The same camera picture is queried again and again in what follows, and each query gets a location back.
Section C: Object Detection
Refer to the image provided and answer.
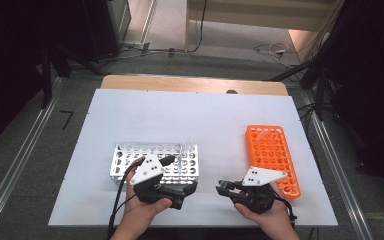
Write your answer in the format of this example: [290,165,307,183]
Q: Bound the person's right hand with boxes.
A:
[234,181,296,234]

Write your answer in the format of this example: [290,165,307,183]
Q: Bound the black curtain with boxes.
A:
[0,0,49,156]
[326,0,384,201]

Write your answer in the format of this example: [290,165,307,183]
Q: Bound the white floor cable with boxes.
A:
[253,41,292,60]

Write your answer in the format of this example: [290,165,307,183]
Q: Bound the light wooden desk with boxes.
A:
[184,0,344,64]

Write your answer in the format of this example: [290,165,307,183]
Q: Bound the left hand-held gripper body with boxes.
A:
[129,153,185,210]

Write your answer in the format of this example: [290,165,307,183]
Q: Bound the black hanging cable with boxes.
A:
[189,0,210,54]

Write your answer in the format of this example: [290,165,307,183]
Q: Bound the dark cabinet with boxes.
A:
[81,0,132,64]

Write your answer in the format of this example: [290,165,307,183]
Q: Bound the person's left hand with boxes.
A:
[123,157,174,225]

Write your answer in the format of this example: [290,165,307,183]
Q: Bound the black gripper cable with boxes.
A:
[107,159,144,240]
[273,194,298,225]

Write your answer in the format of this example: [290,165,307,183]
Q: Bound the silver metal test tube rack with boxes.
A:
[109,142,200,186]

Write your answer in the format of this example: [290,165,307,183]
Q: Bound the orange plastic test tube rack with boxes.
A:
[245,124,302,201]

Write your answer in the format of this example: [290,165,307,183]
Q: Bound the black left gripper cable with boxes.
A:
[107,159,144,240]

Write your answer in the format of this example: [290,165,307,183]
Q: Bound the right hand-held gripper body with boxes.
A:
[229,166,288,215]

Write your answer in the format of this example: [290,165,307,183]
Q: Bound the aluminium floor rail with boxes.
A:
[0,77,64,234]
[300,89,375,240]

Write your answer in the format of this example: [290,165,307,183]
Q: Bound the black metal stand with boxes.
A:
[269,58,329,122]
[39,42,73,109]

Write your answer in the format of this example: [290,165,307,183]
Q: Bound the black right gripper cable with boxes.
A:
[273,194,298,225]

